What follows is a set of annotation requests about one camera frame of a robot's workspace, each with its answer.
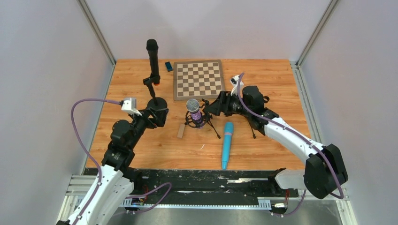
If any blue microphone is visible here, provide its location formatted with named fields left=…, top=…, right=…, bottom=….
left=221, top=122, right=234, bottom=170

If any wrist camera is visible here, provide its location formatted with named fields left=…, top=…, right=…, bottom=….
left=121, top=97, right=142, bottom=116
left=230, top=75, right=244, bottom=95

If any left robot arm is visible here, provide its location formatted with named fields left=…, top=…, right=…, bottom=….
left=57, top=107, right=169, bottom=225

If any black clip tripod mic stand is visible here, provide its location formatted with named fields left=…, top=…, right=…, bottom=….
left=247, top=96, right=270, bottom=139

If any small wooden block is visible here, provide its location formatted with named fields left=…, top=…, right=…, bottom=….
left=177, top=124, right=185, bottom=138

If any black round-base mic stand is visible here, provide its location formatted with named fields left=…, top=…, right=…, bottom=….
left=143, top=74, right=168, bottom=107

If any purple cable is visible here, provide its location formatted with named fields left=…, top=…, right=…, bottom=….
left=70, top=98, right=172, bottom=225
left=237, top=72, right=345, bottom=218

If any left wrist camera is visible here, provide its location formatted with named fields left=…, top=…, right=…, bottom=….
left=121, top=97, right=142, bottom=116

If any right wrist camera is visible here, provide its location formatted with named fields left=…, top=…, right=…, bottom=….
left=230, top=75, right=244, bottom=95

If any purple glitter microphone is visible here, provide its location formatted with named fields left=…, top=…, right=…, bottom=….
left=186, top=98, right=203, bottom=128

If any black microphone orange end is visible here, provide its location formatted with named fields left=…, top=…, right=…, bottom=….
left=146, top=39, right=160, bottom=85

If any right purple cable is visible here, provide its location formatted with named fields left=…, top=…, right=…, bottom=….
left=237, top=72, right=345, bottom=218

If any chessboard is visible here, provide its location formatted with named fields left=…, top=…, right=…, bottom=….
left=173, top=60, right=225, bottom=101

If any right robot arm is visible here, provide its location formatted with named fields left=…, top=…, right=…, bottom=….
left=204, top=86, right=348, bottom=199

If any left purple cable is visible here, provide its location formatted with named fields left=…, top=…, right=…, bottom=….
left=70, top=98, right=172, bottom=225

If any blue toy brick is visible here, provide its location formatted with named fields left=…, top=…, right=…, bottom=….
left=165, top=61, right=173, bottom=72

